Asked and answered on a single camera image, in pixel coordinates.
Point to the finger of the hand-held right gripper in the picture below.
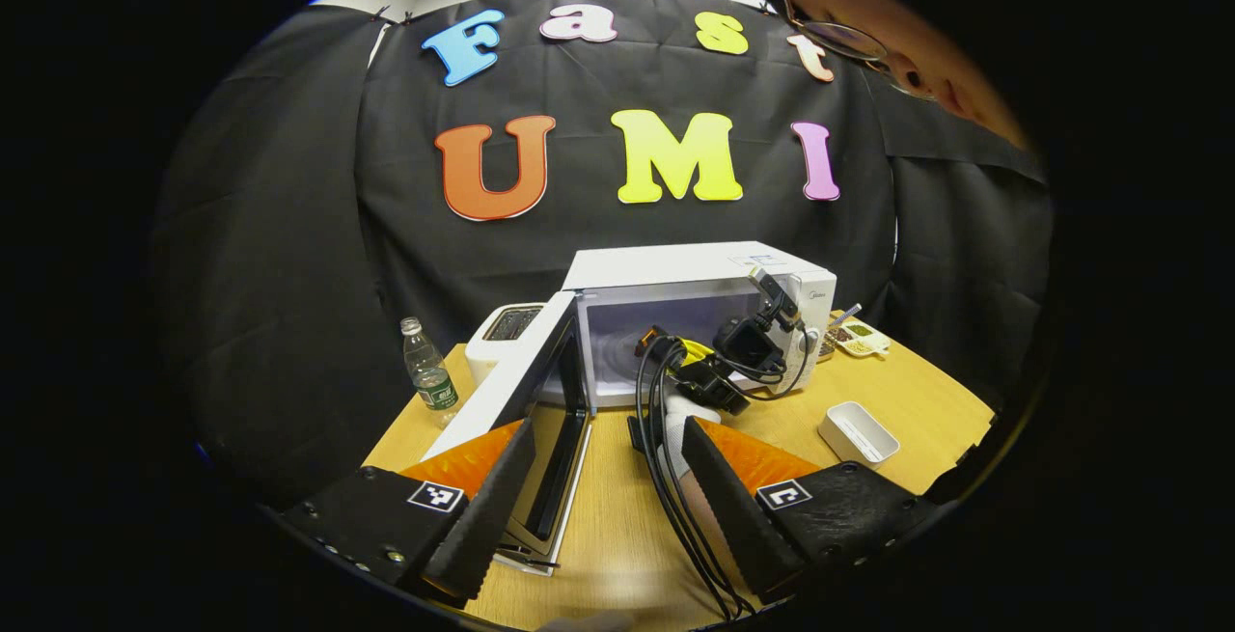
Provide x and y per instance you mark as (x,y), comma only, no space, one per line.
(654,335)

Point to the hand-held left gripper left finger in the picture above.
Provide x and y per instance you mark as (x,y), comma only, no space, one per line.
(487,507)

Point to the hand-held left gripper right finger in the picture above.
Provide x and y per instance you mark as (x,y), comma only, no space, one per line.
(728,507)

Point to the white microwave oven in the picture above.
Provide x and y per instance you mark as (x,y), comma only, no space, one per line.
(675,270)

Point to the spoon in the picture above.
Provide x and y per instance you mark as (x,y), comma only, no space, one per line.
(849,313)

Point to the divided white grain tray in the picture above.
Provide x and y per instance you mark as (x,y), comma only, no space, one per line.
(861,338)

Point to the clear plastic water bottle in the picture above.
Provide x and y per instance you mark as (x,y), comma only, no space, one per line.
(431,376)

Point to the white rectangular dish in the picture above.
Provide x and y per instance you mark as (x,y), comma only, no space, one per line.
(859,434)

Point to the white toaster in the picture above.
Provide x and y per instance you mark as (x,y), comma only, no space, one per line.
(487,347)

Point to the eyeglasses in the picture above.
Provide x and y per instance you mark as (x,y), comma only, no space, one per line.
(839,39)

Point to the black backdrop cloth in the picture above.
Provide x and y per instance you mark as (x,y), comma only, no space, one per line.
(289,227)

